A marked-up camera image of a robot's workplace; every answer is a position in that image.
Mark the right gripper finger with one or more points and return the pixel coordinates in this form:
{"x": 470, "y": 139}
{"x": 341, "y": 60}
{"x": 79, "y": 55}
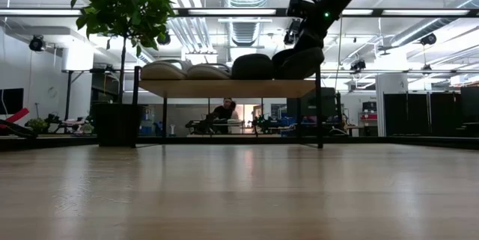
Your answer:
{"x": 310, "y": 43}

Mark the black slide sandal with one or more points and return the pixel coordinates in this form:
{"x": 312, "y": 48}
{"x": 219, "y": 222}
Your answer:
{"x": 299, "y": 66}
{"x": 252, "y": 67}

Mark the wooden shelf with black frame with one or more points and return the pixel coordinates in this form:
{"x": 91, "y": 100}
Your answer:
{"x": 228, "y": 89}

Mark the grey slide sandal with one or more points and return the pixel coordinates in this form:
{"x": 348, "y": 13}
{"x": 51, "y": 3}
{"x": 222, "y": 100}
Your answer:
{"x": 207, "y": 72}
{"x": 162, "y": 72}

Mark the black ceiling spotlight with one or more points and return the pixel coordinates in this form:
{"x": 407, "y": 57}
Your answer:
{"x": 428, "y": 39}
{"x": 289, "y": 36}
{"x": 358, "y": 65}
{"x": 36, "y": 43}
{"x": 165, "y": 39}

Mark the black desk monitor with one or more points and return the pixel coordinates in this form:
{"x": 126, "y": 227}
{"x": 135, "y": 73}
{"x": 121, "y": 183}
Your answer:
{"x": 329, "y": 107}

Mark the black and red equipment stack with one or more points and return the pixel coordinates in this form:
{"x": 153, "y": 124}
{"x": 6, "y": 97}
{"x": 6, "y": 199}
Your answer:
{"x": 369, "y": 107}

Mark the person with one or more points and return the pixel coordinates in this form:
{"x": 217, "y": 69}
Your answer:
{"x": 224, "y": 113}

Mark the dark partition panels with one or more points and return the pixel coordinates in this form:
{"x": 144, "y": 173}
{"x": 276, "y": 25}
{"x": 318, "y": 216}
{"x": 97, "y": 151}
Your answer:
{"x": 419, "y": 114}

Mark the black cabinet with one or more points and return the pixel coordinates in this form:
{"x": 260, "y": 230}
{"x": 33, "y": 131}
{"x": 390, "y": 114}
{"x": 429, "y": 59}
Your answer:
{"x": 469, "y": 109}

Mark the blue bin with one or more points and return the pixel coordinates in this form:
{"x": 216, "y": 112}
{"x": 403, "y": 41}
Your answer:
{"x": 161, "y": 129}

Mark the green leafy plant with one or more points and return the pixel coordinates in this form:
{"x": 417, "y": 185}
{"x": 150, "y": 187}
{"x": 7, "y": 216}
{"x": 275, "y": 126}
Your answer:
{"x": 127, "y": 12}

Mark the black plant pot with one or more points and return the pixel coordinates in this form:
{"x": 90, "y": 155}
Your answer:
{"x": 116, "y": 124}

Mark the small green plant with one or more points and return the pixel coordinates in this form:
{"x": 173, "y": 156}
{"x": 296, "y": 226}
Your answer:
{"x": 37, "y": 125}

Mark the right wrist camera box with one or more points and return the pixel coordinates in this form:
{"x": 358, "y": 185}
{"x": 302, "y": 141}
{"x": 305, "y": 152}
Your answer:
{"x": 299, "y": 8}

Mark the black rail behind table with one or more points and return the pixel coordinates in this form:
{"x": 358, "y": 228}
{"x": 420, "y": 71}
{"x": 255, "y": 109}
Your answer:
{"x": 374, "y": 142}

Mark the black overhead frame beam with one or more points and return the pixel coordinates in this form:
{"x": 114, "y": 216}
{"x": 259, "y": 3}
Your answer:
{"x": 179, "y": 12}

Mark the black background rig frame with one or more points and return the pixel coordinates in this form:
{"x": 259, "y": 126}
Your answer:
{"x": 68, "y": 94}

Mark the black wall monitor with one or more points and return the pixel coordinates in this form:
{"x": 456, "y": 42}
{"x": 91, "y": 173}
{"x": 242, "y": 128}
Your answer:
{"x": 11, "y": 99}

